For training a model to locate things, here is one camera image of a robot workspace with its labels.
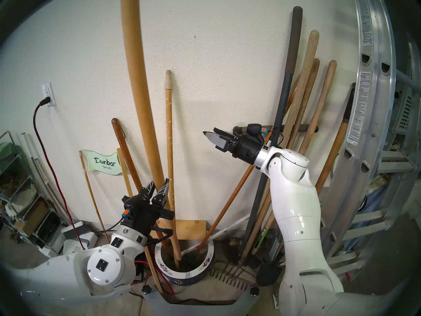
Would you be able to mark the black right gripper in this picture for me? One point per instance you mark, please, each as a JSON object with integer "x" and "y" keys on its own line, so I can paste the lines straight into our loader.
{"x": 245, "y": 149}

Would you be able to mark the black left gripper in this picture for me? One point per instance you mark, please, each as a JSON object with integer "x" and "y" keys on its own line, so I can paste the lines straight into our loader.
{"x": 144, "y": 216}

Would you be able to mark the paint-speckled pole with threaded tip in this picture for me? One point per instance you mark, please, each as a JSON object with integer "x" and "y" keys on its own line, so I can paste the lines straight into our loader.
{"x": 169, "y": 127}

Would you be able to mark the plain thick wooden dowel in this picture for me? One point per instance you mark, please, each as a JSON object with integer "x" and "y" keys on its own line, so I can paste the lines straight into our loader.
{"x": 138, "y": 71}

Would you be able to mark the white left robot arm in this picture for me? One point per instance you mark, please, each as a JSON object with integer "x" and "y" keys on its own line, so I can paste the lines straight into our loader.
{"x": 65, "y": 272}

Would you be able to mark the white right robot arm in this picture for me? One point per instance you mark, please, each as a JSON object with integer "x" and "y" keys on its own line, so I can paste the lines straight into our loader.
{"x": 296, "y": 213}

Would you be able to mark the white flowered ceramic pot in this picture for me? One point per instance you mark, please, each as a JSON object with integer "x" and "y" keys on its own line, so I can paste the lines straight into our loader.
{"x": 184, "y": 279}

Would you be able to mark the grey bar with black cap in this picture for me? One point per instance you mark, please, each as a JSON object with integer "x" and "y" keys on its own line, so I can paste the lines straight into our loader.
{"x": 238, "y": 130}

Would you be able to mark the flat wooden slat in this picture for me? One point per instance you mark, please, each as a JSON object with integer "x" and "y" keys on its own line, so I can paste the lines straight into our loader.
{"x": 129, "y": 183}

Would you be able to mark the plywood board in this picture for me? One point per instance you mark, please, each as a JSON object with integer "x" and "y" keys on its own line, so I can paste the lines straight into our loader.
{"x": 192, "y": 229}

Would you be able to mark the green Dunbar Drive sign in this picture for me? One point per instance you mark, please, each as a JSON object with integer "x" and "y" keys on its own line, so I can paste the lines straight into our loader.
{"x": 103, "y": 162}

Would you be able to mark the thin wooden stake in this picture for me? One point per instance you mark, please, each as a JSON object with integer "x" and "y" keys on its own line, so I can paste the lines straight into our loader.
{"x": 95, "y": 200}

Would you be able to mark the white plastic pipe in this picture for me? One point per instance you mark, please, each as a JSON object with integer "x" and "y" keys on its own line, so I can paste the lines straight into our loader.
{"x": 230, "y": 228}

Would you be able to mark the white dustpan with brush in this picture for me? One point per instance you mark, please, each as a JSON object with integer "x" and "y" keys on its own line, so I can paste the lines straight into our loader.
{"x": 75, "y": 239}

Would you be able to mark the black star knob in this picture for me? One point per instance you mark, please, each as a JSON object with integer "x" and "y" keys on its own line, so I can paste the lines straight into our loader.
{"x": 146, "y": 289}
{"x": 254, "y": 291}

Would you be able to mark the metal rake head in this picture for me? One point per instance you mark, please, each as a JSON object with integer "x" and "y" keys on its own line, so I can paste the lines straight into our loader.
{"x": 230, "y": 279}

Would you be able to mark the aluminium extension ladder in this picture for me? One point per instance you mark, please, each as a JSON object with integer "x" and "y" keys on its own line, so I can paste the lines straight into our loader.
{"x": 361, "y": 114}

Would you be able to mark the green checked cloth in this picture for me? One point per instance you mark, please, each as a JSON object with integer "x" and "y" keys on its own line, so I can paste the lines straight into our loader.
{"x": 8, "y": 154}

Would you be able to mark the blue cloth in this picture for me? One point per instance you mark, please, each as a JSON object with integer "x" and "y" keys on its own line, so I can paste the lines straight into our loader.
{"x": 368, "y": 203}

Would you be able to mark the grey vented appliance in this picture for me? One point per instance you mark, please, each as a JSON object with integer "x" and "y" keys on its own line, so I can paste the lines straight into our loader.
{"x": 406, "y": 114}

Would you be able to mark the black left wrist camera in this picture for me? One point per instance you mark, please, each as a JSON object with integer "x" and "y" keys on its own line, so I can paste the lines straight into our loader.
{"x": 128, "y": 208}

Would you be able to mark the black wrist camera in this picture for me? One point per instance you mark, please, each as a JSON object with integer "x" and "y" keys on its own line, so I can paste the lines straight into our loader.
{"x": 128, "y": 208}
{"x": 255, "y": 129}

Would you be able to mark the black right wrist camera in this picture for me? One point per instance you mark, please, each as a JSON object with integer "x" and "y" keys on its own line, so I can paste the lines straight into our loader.
{"x": 255, "y": 129}

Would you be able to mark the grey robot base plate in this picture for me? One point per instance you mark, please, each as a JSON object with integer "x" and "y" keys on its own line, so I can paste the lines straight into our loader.
{"x": 200, "y": 308}

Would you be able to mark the white wall outlet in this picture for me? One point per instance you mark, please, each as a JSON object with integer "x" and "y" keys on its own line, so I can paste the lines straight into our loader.
{"x": 47, "y": 90}

